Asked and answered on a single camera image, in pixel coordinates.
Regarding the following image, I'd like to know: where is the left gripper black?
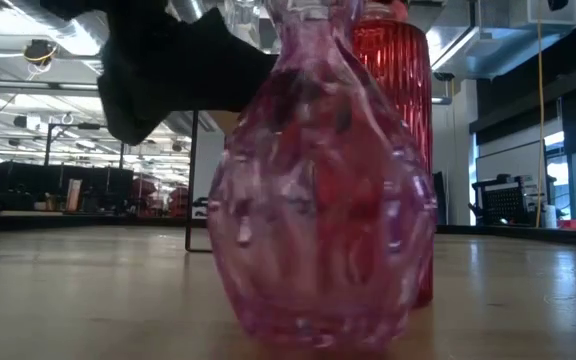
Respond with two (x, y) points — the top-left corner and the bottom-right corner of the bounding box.
(40, 0), (280, 147)

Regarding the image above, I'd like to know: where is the clear glass tall vase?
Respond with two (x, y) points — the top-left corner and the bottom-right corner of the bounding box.
(222, 0), (272, 54)

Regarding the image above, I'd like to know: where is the red ribbed cylinder vase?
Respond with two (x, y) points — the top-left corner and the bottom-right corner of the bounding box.
(350, 0), (436, 309)

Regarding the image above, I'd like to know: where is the pink wavy glass vase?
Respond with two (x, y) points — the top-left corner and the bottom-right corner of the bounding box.
(206, 0), (439, 354)

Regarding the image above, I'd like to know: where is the red tool cart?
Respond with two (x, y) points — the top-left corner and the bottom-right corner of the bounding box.
(168, 185), (190, 219)
(130, 177), (159, 218)

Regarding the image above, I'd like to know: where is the long ceiling light strip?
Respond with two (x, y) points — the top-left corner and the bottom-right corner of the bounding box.
(0, 78), (102, 97)

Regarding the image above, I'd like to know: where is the peach paper bag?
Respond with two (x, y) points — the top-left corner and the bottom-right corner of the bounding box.
(65, 178), (84, 213)

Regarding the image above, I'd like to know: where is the black desk row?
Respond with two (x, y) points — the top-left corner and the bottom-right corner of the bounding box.
(0, 160), (135, 214)

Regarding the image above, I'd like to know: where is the black standing panel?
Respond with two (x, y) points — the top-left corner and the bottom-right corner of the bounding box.
(434, 171), (448, 226)

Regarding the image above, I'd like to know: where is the white paper roll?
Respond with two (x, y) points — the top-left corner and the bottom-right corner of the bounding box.
(542, 203), (559, 230)

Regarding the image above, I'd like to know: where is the wooden shelf black metal frame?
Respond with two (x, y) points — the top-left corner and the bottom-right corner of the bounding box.
(184, 109), (245, 254)

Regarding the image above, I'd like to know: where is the black table edge rail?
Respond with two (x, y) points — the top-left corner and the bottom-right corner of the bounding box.
(100, 214), (469, 236)

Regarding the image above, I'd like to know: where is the yellow black ceiling cable reel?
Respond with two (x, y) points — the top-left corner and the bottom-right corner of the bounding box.
(22, 38), (58, 69)

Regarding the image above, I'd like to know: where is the black overhead gantry frame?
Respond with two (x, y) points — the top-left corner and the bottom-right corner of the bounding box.
(43, 122), (127, 167)

